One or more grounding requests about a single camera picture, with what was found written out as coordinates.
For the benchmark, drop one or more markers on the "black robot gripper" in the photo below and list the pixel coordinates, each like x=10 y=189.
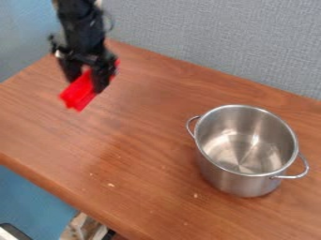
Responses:
x=82 y=41

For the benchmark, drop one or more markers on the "stainless steel pot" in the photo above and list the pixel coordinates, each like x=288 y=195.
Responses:
x=246 y=147

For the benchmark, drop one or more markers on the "red rectangular block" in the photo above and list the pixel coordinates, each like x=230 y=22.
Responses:
x=79 y=94

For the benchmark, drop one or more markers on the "black and white object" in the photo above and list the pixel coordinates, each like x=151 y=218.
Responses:
x=11 y=233

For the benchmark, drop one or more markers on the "wooden table leg frame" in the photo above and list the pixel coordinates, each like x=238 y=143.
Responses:
x=83 y=228

